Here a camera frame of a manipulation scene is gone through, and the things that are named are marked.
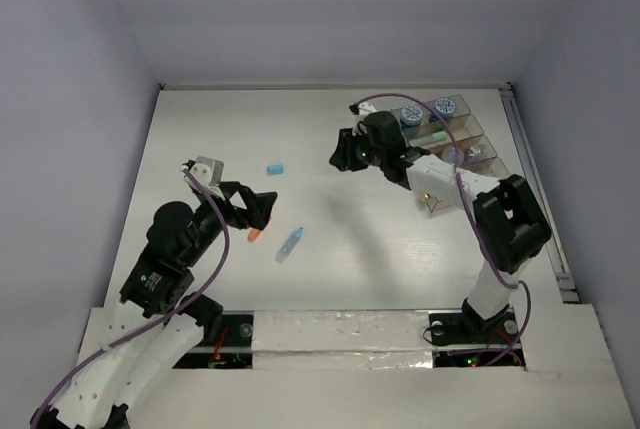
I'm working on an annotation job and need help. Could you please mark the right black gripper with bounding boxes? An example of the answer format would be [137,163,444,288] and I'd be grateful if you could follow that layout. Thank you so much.
[332,124,387,170]

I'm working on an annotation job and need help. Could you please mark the orange capped highlighter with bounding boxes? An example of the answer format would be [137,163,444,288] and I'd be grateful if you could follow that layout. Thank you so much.
[247,228,265,243]

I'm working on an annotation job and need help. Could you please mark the blue highlighter pen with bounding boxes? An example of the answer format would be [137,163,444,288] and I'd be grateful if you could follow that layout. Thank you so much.
[275,227,304,263]

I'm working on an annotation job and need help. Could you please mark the blue ink jar front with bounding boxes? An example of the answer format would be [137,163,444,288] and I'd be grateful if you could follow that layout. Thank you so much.
[400,104,424,130]

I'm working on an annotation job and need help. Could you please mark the blue ink jar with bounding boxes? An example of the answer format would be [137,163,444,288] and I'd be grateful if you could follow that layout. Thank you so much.
[434,97,457,120]
[400,104,424,130]

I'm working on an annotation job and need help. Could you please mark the green highlighter pen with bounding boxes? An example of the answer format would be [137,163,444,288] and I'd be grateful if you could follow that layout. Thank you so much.
[409,131,448,147]

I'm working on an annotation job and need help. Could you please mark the clear jar blue pins back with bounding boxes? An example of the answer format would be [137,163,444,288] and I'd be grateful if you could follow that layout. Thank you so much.
[441,146,464,166]

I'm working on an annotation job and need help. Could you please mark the blue ink jar back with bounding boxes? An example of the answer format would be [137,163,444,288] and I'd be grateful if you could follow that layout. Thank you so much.
[434,97,457,120]

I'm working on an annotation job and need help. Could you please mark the clear jar purple pins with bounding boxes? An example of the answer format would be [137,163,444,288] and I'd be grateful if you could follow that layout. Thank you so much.
[466,145,485,164]

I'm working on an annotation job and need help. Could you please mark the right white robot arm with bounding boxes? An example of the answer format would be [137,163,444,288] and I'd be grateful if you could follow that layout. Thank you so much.
[329,103,552,341]

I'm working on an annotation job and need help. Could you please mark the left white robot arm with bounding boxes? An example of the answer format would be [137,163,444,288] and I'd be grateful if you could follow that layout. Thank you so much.
[30,175,277,428]

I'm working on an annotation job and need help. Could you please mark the light blue marker cap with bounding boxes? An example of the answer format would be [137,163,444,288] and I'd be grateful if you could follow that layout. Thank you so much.
[267,164,284,175]

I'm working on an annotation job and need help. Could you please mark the clear tiered organizer tray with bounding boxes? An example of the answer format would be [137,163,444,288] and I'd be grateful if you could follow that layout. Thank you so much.
[389,94,515,218]

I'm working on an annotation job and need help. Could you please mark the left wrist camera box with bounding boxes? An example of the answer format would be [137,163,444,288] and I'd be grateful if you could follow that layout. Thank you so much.
[180,156,224,191]

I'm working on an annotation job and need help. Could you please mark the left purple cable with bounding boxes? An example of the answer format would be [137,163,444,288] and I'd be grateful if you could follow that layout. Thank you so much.
[29,168,232,428]

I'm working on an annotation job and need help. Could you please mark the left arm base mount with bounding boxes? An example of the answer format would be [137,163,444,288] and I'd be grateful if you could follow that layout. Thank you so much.
[174,312,254,370]

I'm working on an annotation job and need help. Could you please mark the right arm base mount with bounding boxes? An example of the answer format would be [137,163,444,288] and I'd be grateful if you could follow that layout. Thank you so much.
[422,309,525,368]

